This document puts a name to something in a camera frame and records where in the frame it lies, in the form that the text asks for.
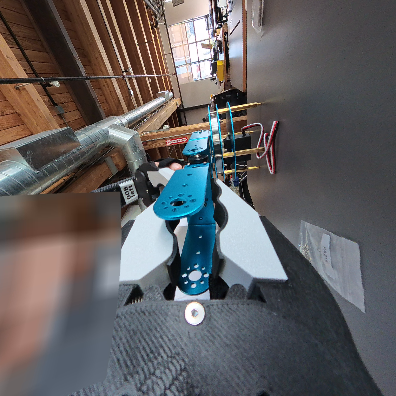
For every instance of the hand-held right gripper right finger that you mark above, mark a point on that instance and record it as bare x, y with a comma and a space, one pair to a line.
247, 241

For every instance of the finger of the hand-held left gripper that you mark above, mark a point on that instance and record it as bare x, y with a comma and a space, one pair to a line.
159, 176

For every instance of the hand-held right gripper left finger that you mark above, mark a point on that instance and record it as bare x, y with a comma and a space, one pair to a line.
145, 247

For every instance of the blue toy robot arm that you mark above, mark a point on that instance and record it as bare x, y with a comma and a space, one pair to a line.
198, 185

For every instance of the grey desk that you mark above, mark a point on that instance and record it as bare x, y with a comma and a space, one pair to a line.
324, 123

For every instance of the person's left hand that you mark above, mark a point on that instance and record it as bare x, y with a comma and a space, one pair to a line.
175, 166

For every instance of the red warning sticker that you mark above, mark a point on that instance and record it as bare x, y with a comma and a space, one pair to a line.
177, 140

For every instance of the clear screw bag white label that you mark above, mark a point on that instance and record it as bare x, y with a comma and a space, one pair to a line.
337, 263

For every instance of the black crate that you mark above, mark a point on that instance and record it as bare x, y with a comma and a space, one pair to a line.
230, 97

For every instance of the yellow box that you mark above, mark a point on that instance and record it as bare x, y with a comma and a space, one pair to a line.
220, 70

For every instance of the black metal rod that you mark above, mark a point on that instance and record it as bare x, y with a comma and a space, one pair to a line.
77, 79

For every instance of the large paned window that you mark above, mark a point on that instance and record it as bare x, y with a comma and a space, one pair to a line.
191, 49

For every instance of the wooden board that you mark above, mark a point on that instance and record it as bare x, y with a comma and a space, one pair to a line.
236, 46

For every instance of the clear plastic bag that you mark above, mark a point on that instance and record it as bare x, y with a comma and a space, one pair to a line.
257, 15

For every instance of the silver metal air duct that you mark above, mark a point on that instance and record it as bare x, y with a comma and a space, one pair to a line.
92, 139

